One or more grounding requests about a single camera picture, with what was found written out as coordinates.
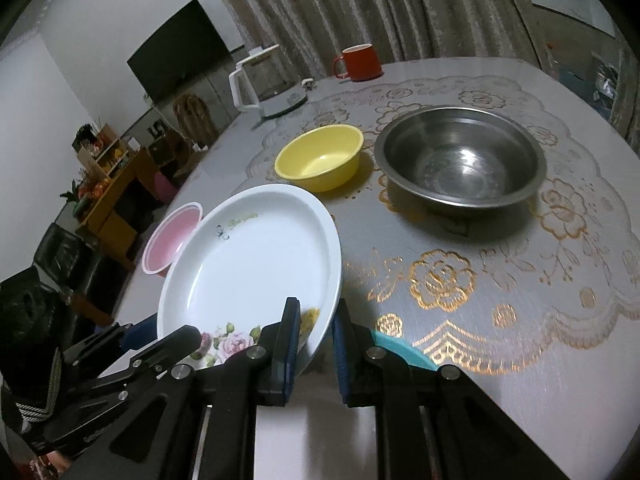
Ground turquoise round tray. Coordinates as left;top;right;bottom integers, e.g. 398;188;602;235
371;330;438;370

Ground white floral deep plate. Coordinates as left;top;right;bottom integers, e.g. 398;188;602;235
157;184;343;373

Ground black wall television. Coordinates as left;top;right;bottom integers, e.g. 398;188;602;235
127;0;230;102

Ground wooden side cabinet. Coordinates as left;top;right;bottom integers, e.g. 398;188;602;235
73;125;160;270

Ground stainless steel basin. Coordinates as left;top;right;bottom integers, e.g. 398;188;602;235
374;106;547;212

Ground yellow plastic bowl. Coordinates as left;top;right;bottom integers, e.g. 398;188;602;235
273;124;363;193

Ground red plastic bowl pink inside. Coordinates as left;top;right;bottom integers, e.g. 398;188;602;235
141;202;203;276

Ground red mug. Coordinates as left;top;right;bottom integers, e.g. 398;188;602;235
333;44;384;82

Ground beige curtain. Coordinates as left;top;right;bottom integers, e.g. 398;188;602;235
222;0;551;79

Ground person left hand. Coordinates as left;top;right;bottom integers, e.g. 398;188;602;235
29;451;73;480

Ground gold floral table cover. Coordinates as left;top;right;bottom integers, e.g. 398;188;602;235
245;76;639;375

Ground white electric kettle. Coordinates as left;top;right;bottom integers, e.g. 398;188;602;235
229;44;308;119

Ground wooden chair by wall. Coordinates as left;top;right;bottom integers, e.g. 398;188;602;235
172;93;219;148

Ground black leather chair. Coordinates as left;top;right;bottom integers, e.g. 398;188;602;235
34;223;102;296

